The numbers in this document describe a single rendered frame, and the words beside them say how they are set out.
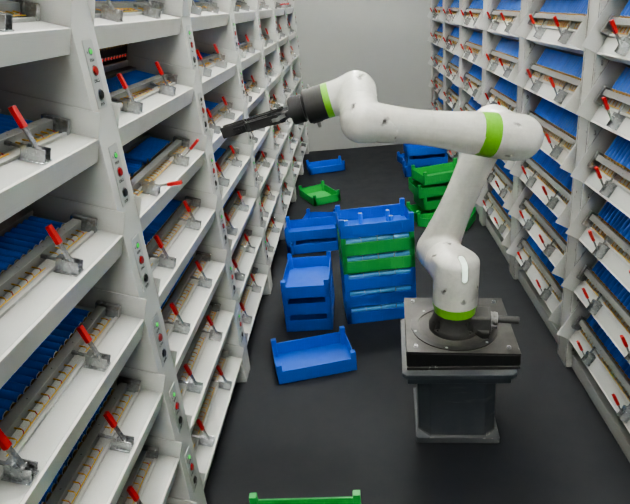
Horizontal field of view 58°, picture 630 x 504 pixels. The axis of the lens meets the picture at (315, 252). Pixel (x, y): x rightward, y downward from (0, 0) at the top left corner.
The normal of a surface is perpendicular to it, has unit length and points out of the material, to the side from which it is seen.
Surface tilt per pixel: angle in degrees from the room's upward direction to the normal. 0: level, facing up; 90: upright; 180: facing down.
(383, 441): 0
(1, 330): 18
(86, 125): 90
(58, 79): 90
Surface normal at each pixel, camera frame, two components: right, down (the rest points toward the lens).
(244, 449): -0.10, -0.91
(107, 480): 0.22, -0.89
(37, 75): -0.06, 0.40
